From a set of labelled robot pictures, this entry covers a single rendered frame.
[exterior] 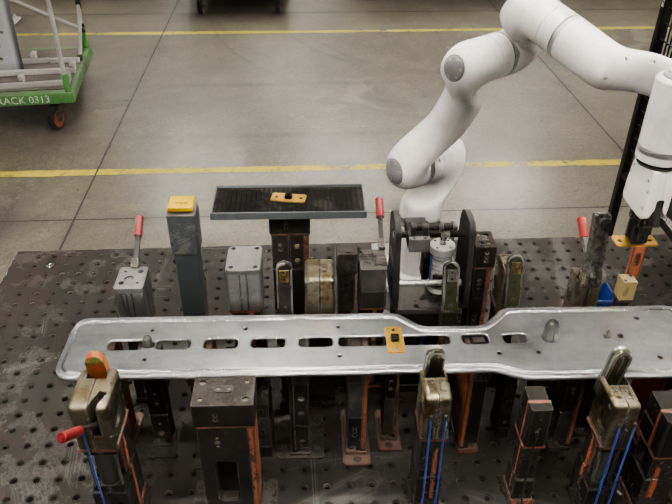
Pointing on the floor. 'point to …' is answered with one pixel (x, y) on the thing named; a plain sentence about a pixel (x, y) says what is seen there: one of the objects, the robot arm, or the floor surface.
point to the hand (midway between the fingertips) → (637, 230)
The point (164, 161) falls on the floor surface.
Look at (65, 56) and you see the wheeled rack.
